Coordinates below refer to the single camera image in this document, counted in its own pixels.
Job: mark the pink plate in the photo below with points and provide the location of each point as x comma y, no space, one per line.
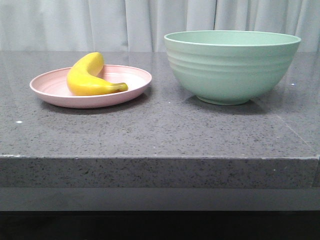
52,88

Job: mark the yellow banana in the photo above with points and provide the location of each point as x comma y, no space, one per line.
82,79

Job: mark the white curtain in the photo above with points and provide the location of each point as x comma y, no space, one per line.
140,25

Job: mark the green bowl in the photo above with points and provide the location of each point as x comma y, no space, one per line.
229,67

